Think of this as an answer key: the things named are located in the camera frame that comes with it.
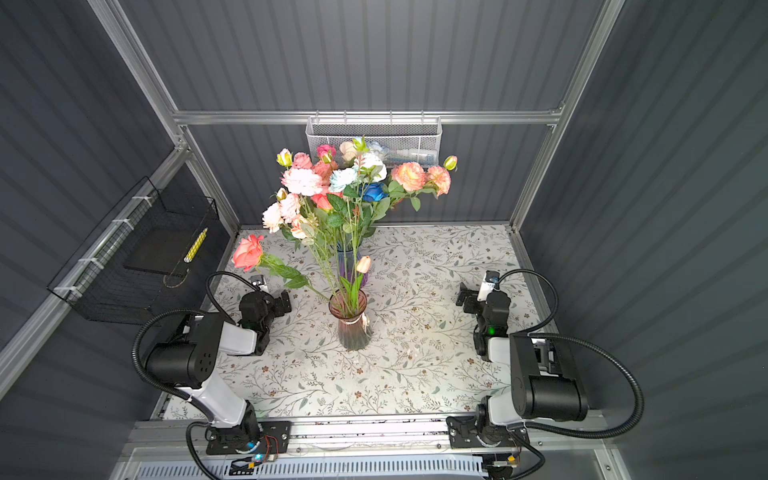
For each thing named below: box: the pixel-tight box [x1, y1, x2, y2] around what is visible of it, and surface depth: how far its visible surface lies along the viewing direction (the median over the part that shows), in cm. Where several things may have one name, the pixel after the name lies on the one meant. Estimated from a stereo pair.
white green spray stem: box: [349, 136, 387, 312], surface depth 68 cm
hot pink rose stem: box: [316, 144, 337, 163], surface depth 74 cm
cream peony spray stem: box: [262, 167, 344, 312], surface depth 62 cm
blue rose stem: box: [361, 182, 391, 238], surface depth 71 cm
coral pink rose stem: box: [232, 234, 331, 304], surface depth 64 cm
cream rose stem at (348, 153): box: [339, 141, 357, 168], surface depth 79 cm
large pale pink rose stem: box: [312, 194, 344, 265], surface depth 69 cm
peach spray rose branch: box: [388, 155, 458, 212], surface depth 72 cm
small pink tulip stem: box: [340, 256, 372, 316], surface depth 75 cm
